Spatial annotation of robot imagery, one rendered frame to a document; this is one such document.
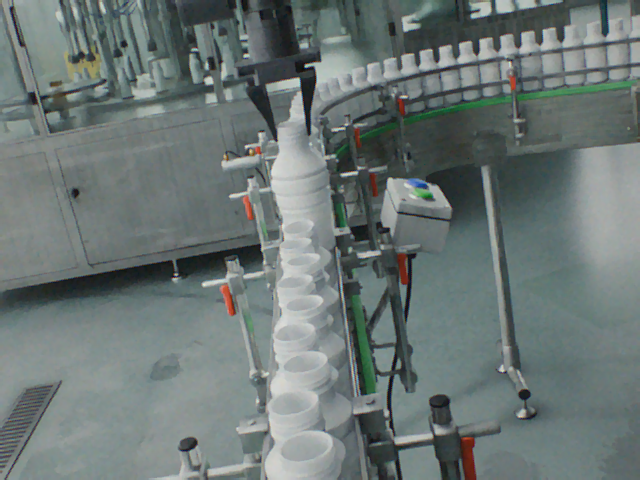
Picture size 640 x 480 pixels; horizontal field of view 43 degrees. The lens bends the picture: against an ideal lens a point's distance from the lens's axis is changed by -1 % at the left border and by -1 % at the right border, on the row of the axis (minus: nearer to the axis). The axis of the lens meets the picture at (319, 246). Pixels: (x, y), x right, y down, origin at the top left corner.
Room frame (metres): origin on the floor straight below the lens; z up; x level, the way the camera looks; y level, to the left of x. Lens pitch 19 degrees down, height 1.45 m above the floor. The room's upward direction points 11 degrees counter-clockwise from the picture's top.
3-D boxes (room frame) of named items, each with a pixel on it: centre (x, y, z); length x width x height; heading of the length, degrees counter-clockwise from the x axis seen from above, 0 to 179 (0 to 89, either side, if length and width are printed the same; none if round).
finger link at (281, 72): (0.98, 0.00, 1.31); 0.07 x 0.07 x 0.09; 88
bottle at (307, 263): (0.80, 0.02, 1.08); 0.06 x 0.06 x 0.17
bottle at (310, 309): (0.69, 0.02, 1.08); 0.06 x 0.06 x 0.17
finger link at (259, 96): (0.98, 0.01, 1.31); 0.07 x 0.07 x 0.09; 88
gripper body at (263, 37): (0.98, 0.01, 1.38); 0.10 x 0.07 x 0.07; 88
